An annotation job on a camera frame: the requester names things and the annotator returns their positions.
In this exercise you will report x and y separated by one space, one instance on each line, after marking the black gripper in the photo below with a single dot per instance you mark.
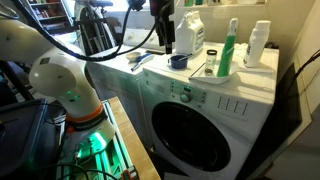
161 10

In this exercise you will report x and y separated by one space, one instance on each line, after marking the small white bowl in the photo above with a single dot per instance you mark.
132 57

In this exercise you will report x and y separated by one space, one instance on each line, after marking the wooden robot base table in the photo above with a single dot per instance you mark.
103 145

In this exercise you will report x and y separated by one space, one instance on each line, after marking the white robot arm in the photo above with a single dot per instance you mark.
57 71

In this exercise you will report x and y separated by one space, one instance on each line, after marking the white front-load washing machine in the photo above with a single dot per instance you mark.
205 129

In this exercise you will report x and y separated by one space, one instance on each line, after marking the blue measuring cup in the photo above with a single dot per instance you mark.
178 62

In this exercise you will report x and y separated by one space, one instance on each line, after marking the blue white scrub brush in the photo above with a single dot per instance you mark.
141 60

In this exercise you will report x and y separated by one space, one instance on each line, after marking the large white detergent jug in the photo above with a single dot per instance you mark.
190 34

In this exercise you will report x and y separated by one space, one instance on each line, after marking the white plastic tray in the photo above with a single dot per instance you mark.
216 76

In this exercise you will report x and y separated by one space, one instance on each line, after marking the green spray bottle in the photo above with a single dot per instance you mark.
228 49

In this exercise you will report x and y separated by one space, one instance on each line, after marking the bicycle in background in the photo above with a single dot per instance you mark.
93 32

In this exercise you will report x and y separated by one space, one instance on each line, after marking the white plastic bottle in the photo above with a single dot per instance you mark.
256 43

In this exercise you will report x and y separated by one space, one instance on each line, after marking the bookshelf in background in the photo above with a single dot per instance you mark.
51 15

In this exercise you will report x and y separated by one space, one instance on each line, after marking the dark blue storage bin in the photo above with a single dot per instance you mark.
28 144

